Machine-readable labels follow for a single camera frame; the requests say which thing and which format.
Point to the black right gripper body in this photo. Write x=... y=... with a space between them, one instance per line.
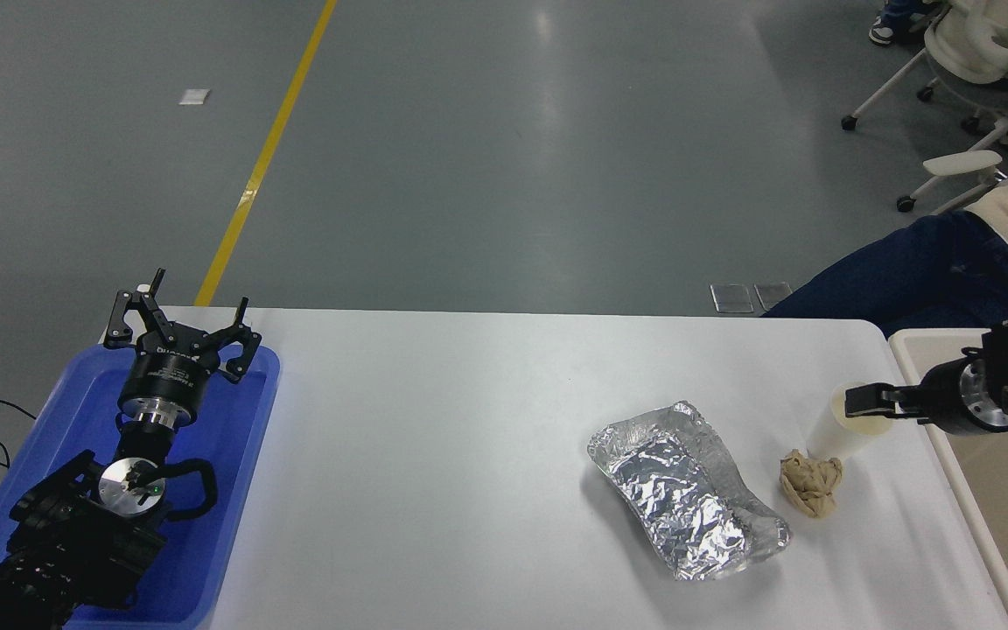
x=941 y=398

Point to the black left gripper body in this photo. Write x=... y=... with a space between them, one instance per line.
x=167 y=372

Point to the pale paper cup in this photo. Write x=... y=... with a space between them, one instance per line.
x=832 y=437

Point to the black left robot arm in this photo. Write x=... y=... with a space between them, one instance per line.
x=75 y=542

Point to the blue plastic tray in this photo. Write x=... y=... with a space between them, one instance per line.
x=224 y=437

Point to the crumpled tan paper ball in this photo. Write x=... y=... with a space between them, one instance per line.
x=810 y=486

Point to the seated person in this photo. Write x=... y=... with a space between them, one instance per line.
x=933 y=271

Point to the metal floor plate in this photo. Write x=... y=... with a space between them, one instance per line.
x=773 y=295
x=731 y=297

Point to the crumpled foil tray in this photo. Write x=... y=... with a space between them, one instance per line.
x=679 y=490

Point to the white office chair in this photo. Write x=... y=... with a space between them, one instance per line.
x=976 y=61
x=959 y=162

